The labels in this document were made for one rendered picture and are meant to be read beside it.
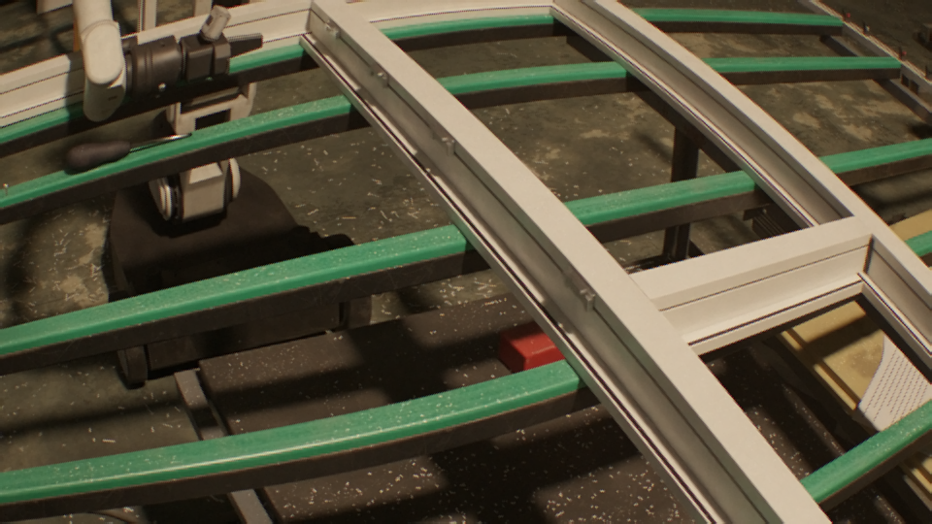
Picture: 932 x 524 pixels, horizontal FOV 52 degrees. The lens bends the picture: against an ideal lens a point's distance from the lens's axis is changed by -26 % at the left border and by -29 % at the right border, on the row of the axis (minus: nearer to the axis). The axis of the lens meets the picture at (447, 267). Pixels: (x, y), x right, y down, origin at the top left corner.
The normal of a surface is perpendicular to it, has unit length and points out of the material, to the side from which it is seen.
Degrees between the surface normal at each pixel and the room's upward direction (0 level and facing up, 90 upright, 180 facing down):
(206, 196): 103
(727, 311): 90
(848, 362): 0
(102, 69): 36
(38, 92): 90
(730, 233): 0
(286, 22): 90
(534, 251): 90
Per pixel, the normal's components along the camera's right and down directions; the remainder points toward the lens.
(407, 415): 0.04, -0.84
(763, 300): 0.40, 0.51
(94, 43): 0.28, -0.37
